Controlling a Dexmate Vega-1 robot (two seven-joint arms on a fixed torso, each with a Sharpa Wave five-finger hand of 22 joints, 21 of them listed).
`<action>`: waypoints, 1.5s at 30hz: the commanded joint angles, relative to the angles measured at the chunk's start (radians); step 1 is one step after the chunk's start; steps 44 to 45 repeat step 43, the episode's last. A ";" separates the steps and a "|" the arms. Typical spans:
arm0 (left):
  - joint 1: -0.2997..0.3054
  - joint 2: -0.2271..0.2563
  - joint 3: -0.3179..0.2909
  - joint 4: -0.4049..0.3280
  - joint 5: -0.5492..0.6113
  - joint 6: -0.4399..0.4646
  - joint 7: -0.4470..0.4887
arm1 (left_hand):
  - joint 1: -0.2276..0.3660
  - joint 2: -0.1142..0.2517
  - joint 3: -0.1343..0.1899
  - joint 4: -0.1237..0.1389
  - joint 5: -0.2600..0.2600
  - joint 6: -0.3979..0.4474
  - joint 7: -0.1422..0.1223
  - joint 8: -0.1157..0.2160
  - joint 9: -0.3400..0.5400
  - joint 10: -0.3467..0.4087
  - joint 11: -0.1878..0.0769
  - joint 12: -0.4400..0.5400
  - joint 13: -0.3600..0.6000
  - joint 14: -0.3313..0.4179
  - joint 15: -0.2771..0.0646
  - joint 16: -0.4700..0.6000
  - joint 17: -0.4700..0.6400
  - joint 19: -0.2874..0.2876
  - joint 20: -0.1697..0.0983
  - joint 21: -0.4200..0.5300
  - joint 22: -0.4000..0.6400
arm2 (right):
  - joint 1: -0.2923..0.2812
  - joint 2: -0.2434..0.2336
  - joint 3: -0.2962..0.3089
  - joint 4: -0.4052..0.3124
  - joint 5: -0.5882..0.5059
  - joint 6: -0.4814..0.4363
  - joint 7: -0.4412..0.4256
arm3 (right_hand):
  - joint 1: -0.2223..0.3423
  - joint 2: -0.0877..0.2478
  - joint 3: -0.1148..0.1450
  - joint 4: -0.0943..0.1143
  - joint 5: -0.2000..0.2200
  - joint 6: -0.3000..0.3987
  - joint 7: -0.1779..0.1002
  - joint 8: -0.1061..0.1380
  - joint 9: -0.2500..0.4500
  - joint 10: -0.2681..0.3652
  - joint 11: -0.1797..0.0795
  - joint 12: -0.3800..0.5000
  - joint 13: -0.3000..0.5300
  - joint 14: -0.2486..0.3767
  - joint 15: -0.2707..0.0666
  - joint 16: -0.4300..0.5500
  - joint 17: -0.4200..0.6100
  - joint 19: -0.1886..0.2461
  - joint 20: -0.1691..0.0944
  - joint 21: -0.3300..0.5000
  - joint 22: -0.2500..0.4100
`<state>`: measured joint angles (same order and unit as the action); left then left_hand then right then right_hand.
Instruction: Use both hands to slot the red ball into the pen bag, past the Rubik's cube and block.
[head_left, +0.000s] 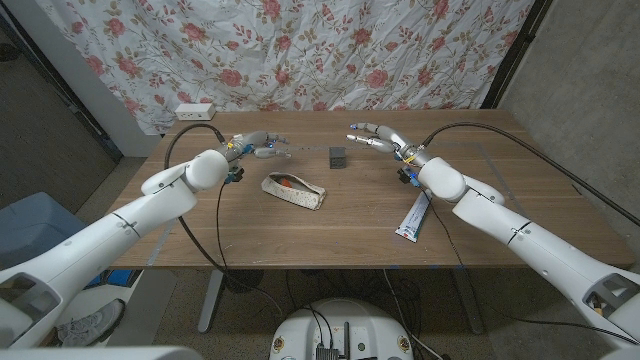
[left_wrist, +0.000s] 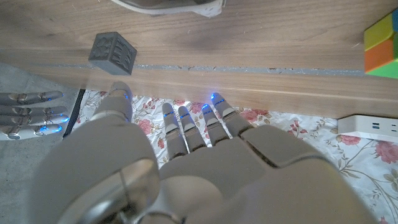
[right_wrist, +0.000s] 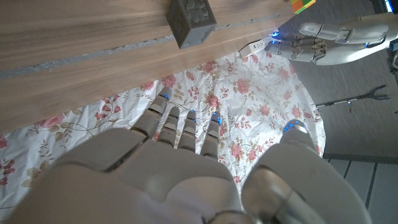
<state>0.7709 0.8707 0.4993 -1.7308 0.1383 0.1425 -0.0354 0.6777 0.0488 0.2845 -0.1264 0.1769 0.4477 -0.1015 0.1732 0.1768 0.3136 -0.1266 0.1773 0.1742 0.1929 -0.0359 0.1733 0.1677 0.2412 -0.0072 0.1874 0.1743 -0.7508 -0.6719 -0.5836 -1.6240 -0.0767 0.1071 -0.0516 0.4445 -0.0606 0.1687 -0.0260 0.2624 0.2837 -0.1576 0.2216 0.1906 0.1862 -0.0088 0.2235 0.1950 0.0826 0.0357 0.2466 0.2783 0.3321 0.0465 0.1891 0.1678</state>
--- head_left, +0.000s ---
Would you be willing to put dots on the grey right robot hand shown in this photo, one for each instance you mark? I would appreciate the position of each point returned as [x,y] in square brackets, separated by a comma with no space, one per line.
[395,140]

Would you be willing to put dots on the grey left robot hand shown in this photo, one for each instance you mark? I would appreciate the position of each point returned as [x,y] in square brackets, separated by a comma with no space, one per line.
[250,142]

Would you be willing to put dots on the red strawberry toy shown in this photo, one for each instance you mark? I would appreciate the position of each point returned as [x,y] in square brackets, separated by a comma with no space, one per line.
[286,183]

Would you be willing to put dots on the cream patterned pen bag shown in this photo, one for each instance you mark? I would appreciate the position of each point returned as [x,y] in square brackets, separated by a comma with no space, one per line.
[300,197]

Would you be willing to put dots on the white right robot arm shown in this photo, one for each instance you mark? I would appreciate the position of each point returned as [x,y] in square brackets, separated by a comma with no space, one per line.
[525,235]

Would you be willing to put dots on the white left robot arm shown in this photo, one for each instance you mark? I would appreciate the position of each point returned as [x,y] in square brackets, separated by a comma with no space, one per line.
[100,240]

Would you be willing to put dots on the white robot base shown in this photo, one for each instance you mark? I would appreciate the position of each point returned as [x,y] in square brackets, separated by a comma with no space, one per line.
[345,320]

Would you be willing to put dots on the dark grey block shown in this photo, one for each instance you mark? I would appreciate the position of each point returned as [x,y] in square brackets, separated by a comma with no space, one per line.
[338,158]

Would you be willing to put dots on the white power strip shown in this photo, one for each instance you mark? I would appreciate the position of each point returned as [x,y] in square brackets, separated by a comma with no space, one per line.
[195,112]

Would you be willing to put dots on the white toothpaste tube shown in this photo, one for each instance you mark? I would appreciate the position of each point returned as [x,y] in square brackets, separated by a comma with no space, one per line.
[415,216]

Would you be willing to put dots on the floral rose backdrop cloth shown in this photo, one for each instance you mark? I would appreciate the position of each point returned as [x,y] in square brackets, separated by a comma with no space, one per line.
[300,50]

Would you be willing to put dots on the black round floor object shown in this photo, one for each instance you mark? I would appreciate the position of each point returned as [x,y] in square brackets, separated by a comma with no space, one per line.
[242,281]

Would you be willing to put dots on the black backdrop pole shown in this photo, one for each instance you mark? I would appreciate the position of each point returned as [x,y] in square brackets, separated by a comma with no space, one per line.
[107,142]
[518,47]

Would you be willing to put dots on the white table leg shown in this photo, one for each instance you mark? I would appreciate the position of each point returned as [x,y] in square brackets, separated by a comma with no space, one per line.
[210,300]

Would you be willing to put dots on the grey table leg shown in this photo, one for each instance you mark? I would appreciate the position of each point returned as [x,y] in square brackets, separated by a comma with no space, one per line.
[470,305]

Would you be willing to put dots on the blue floor object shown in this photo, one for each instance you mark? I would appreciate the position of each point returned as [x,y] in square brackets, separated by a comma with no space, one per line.
[117,277]

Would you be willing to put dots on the pale blue bin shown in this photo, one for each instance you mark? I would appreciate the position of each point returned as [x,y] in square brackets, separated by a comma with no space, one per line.
[30,220]

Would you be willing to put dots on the grey sneaker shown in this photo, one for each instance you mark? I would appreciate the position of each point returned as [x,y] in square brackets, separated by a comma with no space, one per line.
[90,325]

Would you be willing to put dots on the white robot torso edge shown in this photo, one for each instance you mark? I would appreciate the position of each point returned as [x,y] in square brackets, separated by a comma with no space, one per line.
[100,354]

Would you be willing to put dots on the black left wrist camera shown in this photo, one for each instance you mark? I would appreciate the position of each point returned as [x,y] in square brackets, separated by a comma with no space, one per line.
[235,175]

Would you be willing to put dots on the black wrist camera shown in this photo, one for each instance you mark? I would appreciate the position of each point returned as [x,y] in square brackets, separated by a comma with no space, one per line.
[407,177]
[235,175]

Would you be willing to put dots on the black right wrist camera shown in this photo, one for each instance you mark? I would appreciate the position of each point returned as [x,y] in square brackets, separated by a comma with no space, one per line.
[407,177]

